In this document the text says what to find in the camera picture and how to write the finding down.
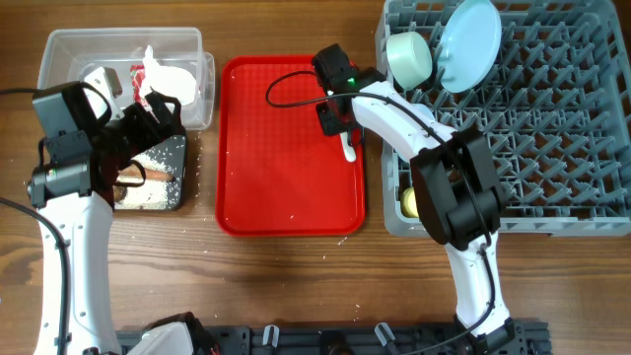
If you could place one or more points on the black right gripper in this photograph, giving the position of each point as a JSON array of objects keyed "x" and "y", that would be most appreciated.
[{"x": 328, "y": 124}]

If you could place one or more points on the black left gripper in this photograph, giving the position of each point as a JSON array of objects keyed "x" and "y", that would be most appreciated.
[{"x": 149, "y": 133}]

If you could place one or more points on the brown sweet potato piece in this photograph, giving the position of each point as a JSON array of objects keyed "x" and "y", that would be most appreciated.
[{"x": 153, "y": 173}]

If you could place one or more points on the white plastic spoon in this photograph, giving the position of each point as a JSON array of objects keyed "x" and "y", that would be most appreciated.
[{"x": 347, "y": 148}]

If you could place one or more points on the rice grains heap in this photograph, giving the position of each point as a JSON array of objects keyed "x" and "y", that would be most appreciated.
[{"x": 153, "y": 192}]

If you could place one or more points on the green bowl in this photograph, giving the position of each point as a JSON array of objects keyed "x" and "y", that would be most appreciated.
[{"x": 409, "y": 59}]

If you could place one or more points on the yellow plastic cup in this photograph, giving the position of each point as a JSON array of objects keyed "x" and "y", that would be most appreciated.
[{"x": 408, "y": 203}]

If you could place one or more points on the light blue plate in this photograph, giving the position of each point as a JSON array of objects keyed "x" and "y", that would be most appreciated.
[{"x": 470, "y": 45}]

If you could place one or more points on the small light blue bowl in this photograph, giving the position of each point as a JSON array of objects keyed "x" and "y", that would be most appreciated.
[{"x": 413, "y": 138}]

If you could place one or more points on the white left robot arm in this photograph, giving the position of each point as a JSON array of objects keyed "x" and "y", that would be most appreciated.
[{"x": 75, "y": 222}]

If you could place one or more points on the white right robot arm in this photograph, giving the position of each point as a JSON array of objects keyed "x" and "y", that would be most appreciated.
[{"x": 458, "y": 191}]

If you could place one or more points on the grey dishwasher rack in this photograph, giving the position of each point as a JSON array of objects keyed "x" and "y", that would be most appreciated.
[{"x": 555, "y": 109}]

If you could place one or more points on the black plastic tray bin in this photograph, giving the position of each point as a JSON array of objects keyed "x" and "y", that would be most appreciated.
[{"x": 175, "y": 153}]

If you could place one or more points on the red snack wrapper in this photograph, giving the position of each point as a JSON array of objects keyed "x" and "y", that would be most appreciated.
[{"x": 137, "y": 74}]

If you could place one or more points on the red serving tray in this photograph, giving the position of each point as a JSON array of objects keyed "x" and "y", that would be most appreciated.
[{"x": 278, "y": 175}]

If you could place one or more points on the white crumpled plastic wrapper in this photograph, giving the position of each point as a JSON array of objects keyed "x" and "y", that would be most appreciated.
[{"x": 170, "y": 81}]

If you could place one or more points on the clear plastic bin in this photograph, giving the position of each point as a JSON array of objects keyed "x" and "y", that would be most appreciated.
[{"x": 72, "y": 54}]

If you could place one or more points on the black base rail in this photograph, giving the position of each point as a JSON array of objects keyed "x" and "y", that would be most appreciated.
[{"x": 531, "y": 337}]

